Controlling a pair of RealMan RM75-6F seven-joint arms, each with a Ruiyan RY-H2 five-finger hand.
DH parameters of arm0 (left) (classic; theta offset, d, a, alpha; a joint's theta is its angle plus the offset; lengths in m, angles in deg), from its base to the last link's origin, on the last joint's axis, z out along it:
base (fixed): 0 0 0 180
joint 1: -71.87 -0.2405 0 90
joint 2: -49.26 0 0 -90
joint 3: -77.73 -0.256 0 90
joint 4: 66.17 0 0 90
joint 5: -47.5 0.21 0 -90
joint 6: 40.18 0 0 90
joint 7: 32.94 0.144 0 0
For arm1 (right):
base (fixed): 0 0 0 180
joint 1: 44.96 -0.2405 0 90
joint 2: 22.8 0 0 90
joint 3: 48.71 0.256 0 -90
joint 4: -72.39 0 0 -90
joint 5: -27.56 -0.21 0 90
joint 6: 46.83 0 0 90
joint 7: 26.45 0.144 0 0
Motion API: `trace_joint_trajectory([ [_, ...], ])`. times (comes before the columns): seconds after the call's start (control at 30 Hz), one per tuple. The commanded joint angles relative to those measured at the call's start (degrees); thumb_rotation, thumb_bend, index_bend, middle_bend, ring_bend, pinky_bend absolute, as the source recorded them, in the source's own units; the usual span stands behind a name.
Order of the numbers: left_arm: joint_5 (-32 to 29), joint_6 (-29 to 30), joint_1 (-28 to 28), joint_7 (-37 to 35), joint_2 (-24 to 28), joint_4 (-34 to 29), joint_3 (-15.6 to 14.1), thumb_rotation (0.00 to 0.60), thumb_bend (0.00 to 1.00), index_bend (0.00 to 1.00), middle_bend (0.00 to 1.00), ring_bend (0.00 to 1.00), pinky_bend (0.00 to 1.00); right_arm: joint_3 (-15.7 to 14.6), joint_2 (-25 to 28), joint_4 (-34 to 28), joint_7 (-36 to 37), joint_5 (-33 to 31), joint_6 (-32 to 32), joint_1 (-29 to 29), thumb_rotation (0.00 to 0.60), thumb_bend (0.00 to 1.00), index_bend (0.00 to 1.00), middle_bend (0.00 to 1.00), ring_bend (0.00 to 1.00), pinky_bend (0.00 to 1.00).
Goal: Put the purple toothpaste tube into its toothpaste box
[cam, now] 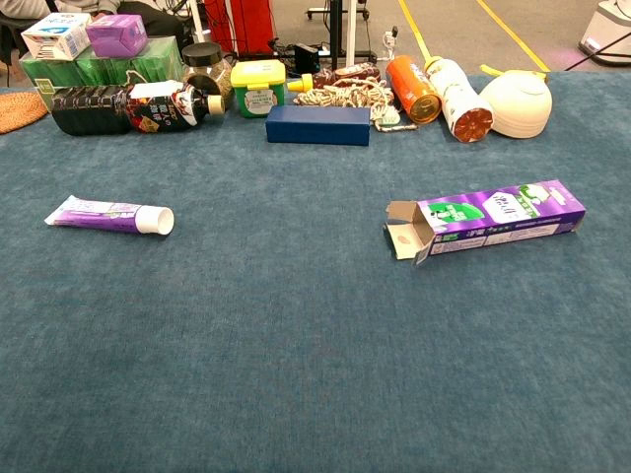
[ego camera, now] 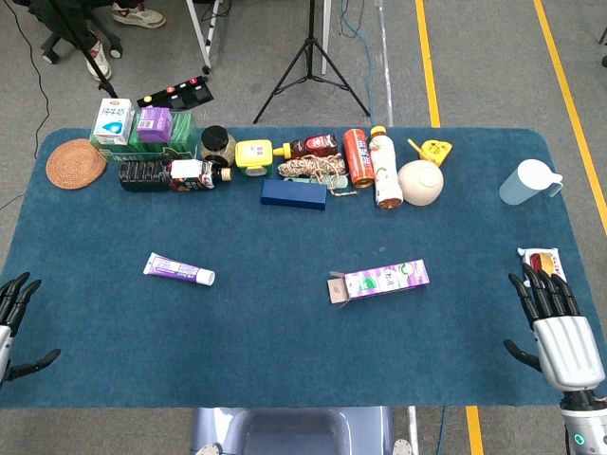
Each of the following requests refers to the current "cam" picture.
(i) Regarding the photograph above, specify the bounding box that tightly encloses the purple toothpaste carton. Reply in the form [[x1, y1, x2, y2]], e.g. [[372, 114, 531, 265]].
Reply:
[[383, 178, 588, 268]]

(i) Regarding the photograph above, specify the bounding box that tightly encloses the purple toothpaste tube white cap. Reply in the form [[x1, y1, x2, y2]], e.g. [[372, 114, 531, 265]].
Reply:
[[43, 194, 175, 237]]

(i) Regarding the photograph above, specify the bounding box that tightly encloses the dark blue rectangular box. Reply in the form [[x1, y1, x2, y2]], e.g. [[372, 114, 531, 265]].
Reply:
[[265, 104, 372, 147]]

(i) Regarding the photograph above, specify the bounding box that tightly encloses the blue table cloth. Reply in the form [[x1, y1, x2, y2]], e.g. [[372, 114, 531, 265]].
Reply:
[[0, 71, 631, 473]]

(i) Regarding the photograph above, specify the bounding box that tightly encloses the green container yellow lid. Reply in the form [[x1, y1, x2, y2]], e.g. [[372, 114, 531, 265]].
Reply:
[[230, 59, 287, 119]]

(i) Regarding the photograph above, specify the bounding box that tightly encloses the brown sauce bottle yellow cap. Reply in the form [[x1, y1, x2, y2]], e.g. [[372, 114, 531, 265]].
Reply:
[[287, 62, 383, 94]]

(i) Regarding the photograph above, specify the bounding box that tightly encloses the orange drink can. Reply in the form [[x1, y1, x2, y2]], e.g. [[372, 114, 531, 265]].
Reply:
[[386, 54, 443, 125]]

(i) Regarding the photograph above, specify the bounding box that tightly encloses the white tea bottle yellow cap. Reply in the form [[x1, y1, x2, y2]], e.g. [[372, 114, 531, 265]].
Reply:
[[424, 55, 495, 144]]

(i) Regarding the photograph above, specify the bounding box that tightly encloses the white pole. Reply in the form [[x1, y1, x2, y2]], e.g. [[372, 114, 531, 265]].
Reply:
[[344, 0, 358, 68]]

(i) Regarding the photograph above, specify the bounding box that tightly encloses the glass jar black lid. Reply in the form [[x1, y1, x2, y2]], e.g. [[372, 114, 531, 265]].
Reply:
[[181, 41, 235, 107]]

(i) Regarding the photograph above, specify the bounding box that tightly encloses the black caster cart base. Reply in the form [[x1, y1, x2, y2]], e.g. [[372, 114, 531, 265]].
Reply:
[[305, 0, 371, 22]]

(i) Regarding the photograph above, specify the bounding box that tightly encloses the beige bowl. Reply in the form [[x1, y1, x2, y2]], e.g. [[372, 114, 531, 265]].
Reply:
[[479, 69, 553, 140]]

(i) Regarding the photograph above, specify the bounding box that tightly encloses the white stand leg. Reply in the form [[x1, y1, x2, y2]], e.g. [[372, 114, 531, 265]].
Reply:
[[188, 0, 212, 44]]

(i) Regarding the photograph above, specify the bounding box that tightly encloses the dark coffee bottle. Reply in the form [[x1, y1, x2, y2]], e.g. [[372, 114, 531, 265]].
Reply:
[[50, 80, 226, 137]]

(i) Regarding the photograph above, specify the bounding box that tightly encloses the green carton pack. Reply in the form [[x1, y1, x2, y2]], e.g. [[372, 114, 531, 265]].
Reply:
[[19, 35, 186, 112]]

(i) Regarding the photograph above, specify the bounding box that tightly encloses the purple drink carton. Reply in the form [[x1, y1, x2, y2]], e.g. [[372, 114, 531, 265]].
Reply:
[[85, 14, 150, 59]]

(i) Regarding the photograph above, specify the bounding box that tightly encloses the round woven coaster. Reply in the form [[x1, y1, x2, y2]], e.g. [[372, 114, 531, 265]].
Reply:
[[0, 92, 49, 135]]

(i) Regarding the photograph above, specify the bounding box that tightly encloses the white blue milk carton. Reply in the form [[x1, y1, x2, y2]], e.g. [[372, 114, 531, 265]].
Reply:
[[21, 12, 94, 62]]

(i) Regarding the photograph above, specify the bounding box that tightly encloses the white machine base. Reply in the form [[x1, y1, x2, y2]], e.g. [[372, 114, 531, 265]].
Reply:
[[577, 0, 631, 68]]

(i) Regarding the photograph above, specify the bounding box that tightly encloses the coiled rope bundle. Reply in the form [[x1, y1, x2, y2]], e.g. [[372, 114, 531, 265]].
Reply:
[[294, 77, 419, 133]]

